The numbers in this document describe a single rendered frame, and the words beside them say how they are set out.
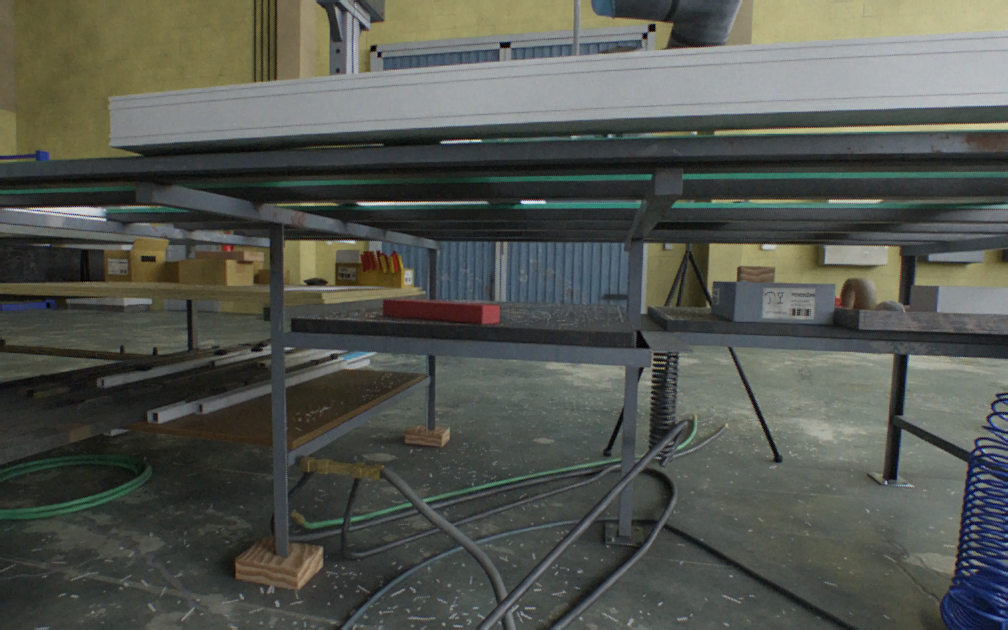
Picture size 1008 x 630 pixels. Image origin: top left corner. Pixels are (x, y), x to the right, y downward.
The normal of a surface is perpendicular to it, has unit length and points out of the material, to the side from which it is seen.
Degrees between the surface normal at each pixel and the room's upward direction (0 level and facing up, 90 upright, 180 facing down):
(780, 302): 90
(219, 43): 90
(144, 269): 90
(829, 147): 90
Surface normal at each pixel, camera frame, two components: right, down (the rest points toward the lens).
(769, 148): -0.20, 0.07
